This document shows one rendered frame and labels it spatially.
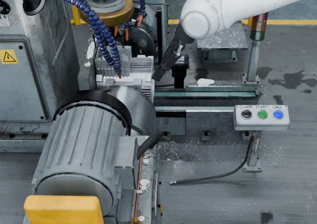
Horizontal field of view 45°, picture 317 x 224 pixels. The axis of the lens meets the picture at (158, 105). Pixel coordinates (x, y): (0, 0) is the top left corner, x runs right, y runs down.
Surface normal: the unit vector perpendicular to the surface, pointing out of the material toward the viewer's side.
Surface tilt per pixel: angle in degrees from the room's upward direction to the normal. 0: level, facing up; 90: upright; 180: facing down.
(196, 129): 90
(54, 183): 90
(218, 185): 0
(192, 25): 85
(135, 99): 32
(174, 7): 0
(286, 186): 0
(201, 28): 85
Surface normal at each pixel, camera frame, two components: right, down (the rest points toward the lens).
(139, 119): 0.66, -0.55
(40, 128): -0.04, 0.65
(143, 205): -0.03, -0.76
